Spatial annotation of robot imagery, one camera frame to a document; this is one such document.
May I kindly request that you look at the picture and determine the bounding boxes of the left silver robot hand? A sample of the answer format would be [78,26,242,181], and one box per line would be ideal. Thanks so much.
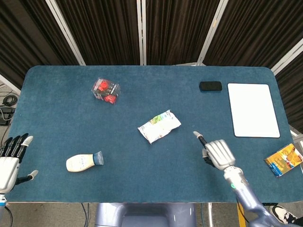
[0,133,39,195]

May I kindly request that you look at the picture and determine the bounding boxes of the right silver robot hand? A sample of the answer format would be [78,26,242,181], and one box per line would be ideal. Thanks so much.
[193,131,236,171]

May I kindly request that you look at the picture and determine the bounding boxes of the yellow blue snack packet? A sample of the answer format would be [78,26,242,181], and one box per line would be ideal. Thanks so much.
[264,143,303,178]

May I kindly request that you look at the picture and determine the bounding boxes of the white snack bag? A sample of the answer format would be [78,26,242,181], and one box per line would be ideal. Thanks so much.
[137,109,182,144]

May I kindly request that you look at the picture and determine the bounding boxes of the black power adapter box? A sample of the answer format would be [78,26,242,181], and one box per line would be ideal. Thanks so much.
[0,106,15,125]

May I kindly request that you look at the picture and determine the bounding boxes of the white rectangular board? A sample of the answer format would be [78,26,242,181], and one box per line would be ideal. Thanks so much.
[227,83,281,138]

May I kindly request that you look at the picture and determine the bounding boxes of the black eraser block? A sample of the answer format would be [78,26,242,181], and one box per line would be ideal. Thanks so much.
[199,81,223,92]

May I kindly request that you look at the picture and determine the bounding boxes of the blue felt table mat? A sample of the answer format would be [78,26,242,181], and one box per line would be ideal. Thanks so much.
[6,65,303,204]

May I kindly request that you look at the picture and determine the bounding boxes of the white squeeze bottle blue cap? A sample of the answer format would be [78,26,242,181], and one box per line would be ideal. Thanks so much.
[66,151,105,173]

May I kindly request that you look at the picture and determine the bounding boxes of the black white sneaker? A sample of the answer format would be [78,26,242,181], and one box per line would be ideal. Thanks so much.
[269,205,299,224]

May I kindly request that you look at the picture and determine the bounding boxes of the grey robot torso base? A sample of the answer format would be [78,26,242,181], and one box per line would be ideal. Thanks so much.
[94,203,197,227]

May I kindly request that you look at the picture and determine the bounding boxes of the clear box red toys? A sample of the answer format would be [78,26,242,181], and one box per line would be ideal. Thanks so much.
[91,78,121,105]

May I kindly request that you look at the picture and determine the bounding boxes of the black cable bundle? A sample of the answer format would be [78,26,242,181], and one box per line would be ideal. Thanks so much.
[1,93,18,107]

